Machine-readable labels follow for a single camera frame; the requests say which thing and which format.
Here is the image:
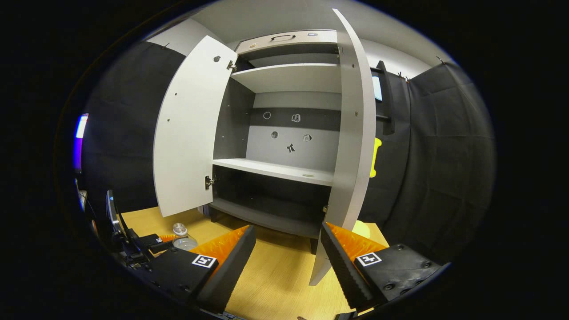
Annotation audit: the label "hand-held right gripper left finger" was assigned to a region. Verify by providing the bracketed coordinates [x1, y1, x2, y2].
[133, 225, 257, 314]

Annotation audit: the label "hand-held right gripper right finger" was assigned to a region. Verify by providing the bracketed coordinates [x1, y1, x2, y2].
[321, 222, 443, 313]

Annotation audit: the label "green label plastic bottle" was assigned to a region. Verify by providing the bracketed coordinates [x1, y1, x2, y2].
[171, 222, 199, 251]

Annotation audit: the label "white cabinet door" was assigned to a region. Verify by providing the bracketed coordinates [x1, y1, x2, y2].
[309, 8, 377, 286]
[152, 36, 238, 218]

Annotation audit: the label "grey white cabinet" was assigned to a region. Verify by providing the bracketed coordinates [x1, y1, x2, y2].
[209, 29, 343, 255]

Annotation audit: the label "lit display screen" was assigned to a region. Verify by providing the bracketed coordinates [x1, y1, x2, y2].
[73, 113, 89, 172]

